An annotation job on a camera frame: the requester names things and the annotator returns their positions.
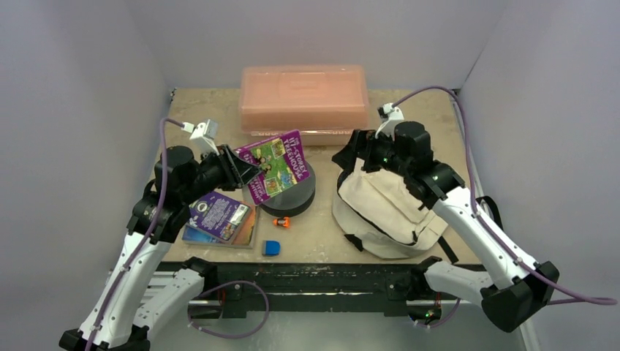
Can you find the blue eraser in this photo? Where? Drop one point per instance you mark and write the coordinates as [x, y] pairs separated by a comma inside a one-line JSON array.
[[271, 248]]

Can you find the small orange toy car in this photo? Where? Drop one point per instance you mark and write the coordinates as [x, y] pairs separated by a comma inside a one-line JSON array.
[[282, 222]]

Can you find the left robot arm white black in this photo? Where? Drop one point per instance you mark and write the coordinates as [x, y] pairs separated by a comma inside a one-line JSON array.
[[120, 320]]

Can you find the pink translucent storage box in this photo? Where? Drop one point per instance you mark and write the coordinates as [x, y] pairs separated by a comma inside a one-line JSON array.
[[324, 102]]

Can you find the orange cover book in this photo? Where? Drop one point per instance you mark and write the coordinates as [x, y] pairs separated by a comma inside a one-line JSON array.
[[246, 236]]

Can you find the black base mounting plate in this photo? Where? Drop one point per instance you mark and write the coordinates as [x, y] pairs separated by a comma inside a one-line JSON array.
[[390, 289]]

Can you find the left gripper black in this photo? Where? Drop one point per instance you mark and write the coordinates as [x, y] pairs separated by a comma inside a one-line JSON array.
[[246, 170]]

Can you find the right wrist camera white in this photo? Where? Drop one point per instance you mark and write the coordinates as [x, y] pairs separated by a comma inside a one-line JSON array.
[[390, 115]]

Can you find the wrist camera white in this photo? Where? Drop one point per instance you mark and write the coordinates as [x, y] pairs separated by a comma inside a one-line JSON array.
[[202, 135], [390, 115]]

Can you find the cream canvas backpack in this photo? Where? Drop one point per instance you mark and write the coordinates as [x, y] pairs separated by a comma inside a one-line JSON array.
[[381, 222]]

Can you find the purple treehouse book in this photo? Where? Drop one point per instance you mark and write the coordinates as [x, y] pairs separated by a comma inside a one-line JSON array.
[[282, 165]]

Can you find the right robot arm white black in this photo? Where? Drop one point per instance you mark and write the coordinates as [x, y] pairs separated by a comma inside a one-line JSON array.
[[513, 286]]

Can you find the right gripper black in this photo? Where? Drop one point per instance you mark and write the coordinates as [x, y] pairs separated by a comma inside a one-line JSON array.
[[357, 149]]

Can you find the black filament spool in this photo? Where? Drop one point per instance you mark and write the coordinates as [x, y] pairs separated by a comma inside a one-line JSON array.
[[293, 201]]

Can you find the aluminium rail right side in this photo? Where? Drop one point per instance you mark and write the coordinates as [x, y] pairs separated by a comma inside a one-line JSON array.
[[484, 202]]

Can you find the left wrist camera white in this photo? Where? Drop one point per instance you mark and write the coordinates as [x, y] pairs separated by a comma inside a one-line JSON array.
[[202, 135]]

